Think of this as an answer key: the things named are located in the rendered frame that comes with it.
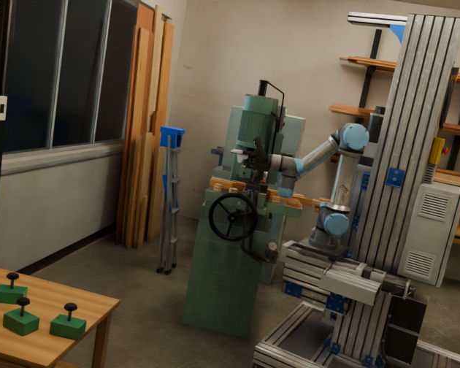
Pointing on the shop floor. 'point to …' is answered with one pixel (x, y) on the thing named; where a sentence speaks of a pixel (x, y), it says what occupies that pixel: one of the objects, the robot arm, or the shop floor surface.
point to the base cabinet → (223, 281)
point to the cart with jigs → (40, 321)
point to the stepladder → (169, 186)
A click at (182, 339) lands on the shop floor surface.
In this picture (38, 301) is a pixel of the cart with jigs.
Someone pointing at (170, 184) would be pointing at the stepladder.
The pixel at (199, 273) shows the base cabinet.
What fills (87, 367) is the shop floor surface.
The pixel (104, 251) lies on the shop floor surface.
